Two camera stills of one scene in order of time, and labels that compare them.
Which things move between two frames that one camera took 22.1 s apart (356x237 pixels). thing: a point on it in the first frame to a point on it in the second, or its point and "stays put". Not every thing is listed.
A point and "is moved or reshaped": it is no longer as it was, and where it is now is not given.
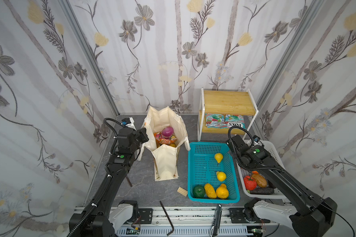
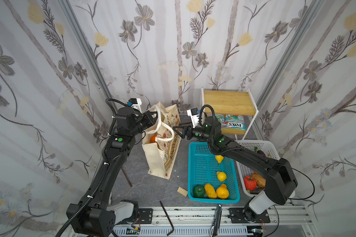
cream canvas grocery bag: (165, 159) is moved or reshaped
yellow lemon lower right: (221, 176) stays put
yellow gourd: (222, 192) stays put
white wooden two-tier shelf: (228, 103) stays put
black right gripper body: (236, 142) to (188, 132)
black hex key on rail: (167, 218) stays put
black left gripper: (141, 135) to (150, 118)
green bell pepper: (199, 191) stays put
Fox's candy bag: (216, 120) stays put
